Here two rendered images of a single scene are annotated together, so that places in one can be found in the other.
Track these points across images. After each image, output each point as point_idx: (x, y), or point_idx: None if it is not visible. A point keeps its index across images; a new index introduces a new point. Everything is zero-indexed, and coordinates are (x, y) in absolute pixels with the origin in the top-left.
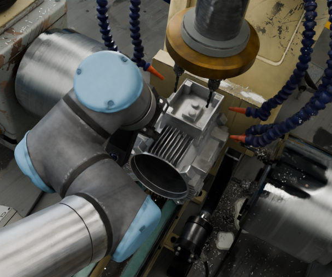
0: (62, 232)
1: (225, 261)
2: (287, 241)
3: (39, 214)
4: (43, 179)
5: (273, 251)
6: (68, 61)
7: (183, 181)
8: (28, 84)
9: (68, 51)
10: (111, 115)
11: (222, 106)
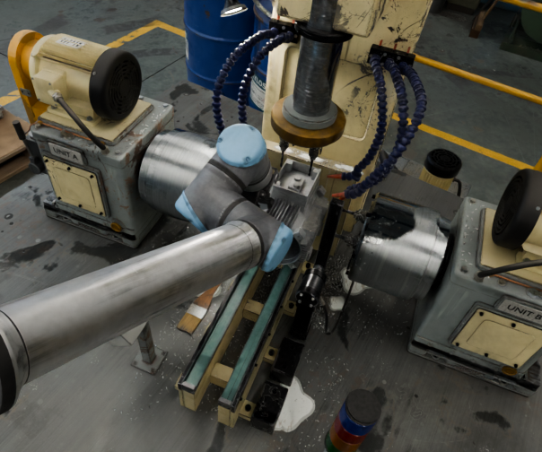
0: (233, 237)
1: (340, 317)
2: (390, 278)
3: (214, 229)
4: (202, 221)
5: (381, 308)
6: (186, 152)
7: (294, 248)
8: (152, 177)
9: (184, 145)
10: (247, 169)
11: (319, 180)
